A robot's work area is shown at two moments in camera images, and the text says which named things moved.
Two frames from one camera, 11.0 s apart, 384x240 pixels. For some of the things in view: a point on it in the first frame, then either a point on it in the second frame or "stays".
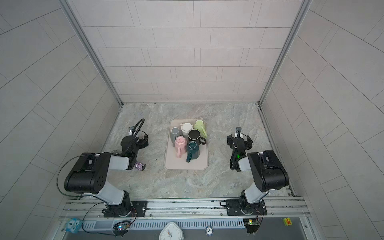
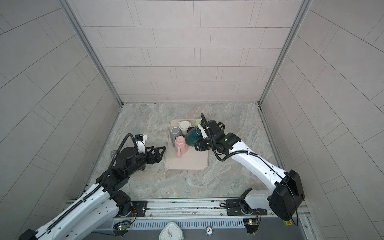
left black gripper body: x=141 y=144 → x=146 y=159
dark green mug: x=193 y=150 → x=192 y=135
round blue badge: x=209 y=231 stays
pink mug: x=180 y=144 stays
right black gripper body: x=231 y=140 → x=205 y=144
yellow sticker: x=287 y=221 stays
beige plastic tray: x=172 y=162 stays
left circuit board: x=122 y=225 stays
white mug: x=185 y=127 stays
